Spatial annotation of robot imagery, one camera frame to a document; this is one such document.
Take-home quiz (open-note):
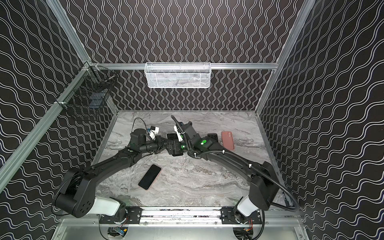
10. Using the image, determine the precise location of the aluminium front rail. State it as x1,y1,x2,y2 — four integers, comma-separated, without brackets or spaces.
61,206,304,227

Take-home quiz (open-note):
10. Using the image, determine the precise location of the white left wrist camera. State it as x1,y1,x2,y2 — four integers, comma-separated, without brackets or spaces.
147,126,160,140

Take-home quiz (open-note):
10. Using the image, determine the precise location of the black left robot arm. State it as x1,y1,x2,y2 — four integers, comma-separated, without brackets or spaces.
52,129,175,223

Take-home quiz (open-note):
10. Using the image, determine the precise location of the black wire basket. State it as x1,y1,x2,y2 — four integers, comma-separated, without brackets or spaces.
61,66,118,122

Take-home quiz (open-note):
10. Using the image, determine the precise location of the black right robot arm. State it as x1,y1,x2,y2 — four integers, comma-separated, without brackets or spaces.
171,116,300,224

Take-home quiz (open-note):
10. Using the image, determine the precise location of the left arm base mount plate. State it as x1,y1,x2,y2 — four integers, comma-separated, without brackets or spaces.
100,207,143,225

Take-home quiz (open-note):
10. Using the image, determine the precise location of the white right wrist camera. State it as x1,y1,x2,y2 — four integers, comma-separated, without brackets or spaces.
174,125,184,142

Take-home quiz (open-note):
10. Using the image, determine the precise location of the black phone pink case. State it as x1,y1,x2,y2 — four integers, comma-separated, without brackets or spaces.
138,165,162,190

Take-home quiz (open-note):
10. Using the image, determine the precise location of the black smartphone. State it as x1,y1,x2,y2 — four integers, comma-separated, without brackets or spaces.
207,133,219,142

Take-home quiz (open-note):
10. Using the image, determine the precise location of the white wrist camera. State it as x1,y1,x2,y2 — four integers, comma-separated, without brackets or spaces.
174,125,184,142
147,126,160,140

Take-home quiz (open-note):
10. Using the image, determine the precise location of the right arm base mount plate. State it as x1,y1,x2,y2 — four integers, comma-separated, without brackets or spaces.
220,207,262,225

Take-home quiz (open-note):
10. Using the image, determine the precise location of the white wire basket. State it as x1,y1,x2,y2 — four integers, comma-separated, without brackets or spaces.
144,62,212,89

